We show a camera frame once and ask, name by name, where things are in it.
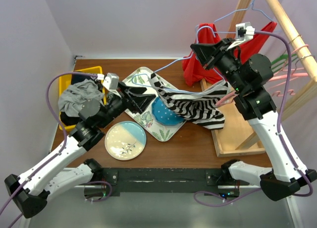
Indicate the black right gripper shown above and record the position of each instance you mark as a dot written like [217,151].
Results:
[210,54]

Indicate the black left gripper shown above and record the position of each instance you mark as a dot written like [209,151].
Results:
[135,103]

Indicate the blue wire hanger front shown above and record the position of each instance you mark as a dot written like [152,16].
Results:
[178,64]

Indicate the thick pink plastic hanger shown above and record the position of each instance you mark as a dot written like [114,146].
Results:
[229,97]

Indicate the black white striped tank top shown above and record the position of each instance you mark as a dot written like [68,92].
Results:
[196,107]

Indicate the navy maroon-trimmed tank top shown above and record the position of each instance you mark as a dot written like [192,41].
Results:
[80,78]

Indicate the grey tank top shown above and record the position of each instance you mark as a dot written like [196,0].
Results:
[72,99]

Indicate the green plastic hanger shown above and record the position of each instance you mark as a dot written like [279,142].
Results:
[278,63]

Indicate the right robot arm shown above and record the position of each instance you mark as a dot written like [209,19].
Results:
[288,174]

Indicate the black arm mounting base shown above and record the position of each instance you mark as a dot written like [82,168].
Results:
[174,180]

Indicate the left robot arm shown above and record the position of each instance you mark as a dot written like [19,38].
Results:
[32,189]

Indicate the red tank top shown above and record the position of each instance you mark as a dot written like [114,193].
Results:
[249,48]

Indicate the leaf-patterned rectangular tray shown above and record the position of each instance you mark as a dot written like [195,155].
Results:
[139,78]

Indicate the blue dotted plate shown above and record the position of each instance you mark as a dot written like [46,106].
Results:
[163,115]

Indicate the cream and blue plate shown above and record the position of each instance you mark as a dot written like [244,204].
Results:
[125,140]

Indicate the yellow plastic bin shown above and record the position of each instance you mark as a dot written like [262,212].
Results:
[64,82]

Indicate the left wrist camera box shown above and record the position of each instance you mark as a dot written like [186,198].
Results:
[111,81]

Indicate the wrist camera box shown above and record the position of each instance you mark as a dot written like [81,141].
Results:
[244,33]
[111,81]

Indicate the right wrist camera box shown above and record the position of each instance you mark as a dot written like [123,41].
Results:
[244,33]

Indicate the wooden clothes rack frame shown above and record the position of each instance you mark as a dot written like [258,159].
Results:
[227,142]

